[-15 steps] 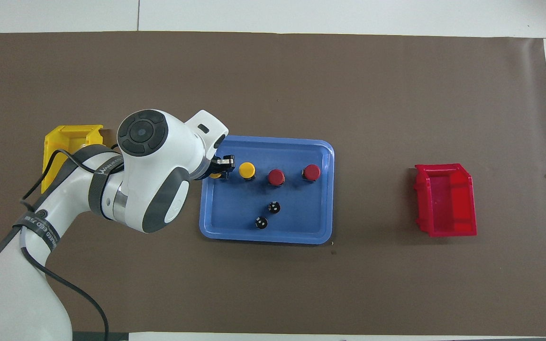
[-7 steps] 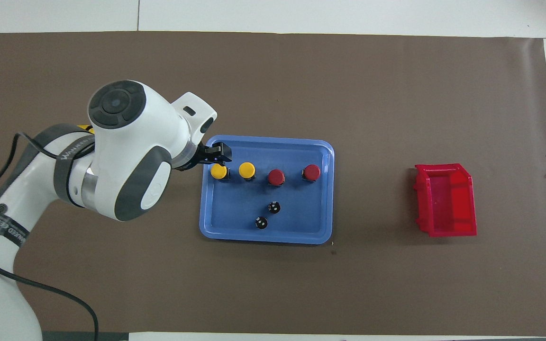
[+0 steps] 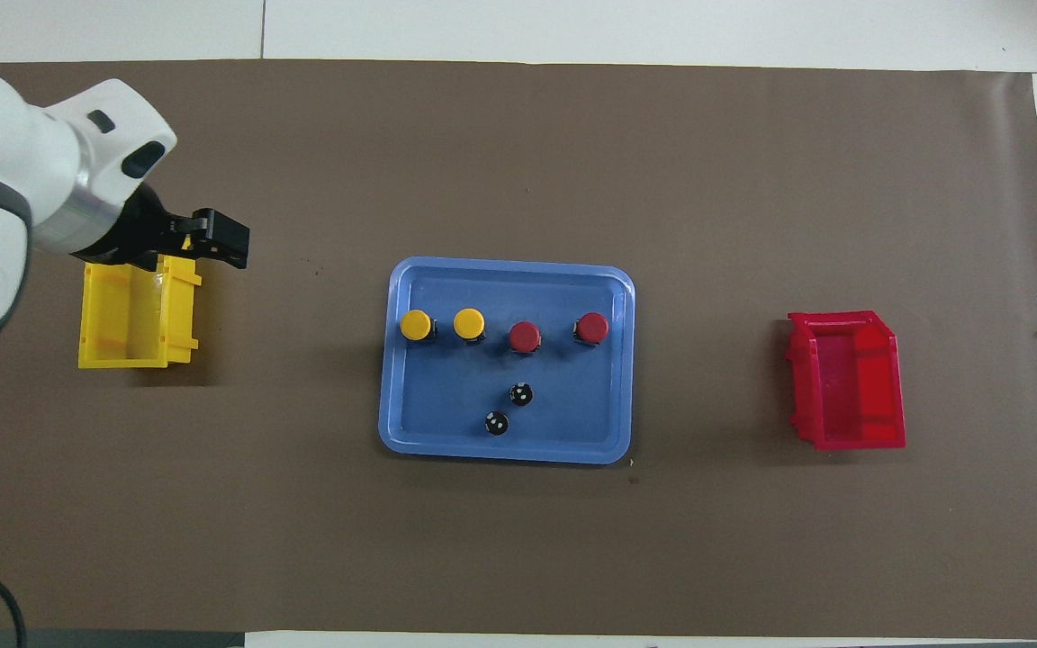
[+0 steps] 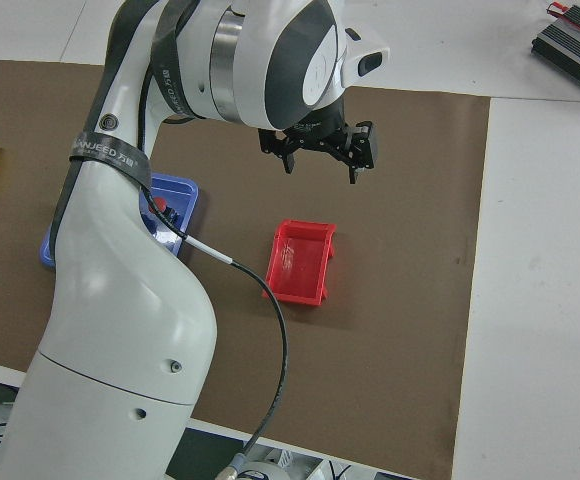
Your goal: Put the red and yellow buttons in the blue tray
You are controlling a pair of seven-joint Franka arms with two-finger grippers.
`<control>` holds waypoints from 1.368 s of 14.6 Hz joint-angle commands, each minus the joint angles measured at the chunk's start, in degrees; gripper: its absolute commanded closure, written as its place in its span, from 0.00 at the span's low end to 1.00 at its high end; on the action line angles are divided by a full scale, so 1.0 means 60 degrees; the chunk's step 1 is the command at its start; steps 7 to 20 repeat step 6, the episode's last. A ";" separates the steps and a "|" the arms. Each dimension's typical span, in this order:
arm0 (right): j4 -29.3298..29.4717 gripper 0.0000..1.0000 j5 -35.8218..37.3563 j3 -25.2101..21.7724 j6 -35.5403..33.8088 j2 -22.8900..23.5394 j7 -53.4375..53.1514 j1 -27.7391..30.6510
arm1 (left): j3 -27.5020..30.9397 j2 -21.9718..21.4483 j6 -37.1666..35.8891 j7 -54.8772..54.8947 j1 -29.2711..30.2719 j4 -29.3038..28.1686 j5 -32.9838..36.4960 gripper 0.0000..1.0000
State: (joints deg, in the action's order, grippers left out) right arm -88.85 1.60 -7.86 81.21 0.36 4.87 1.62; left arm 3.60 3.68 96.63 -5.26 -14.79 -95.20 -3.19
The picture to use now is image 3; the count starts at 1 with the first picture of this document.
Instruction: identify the red plastic bin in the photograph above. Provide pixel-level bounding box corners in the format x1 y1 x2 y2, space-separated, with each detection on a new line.
787 310 906 451

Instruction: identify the yellow plastic bin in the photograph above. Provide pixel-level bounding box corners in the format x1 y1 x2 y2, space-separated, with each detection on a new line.
77 255 204 370

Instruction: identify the brown paper mat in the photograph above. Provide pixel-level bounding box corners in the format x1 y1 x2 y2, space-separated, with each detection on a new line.
0 60 1037 640

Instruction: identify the blue plastic tray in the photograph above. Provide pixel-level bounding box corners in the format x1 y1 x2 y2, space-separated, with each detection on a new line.
378 256 636 465

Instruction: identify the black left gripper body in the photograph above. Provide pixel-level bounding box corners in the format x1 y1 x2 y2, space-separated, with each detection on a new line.
86 184 204 271

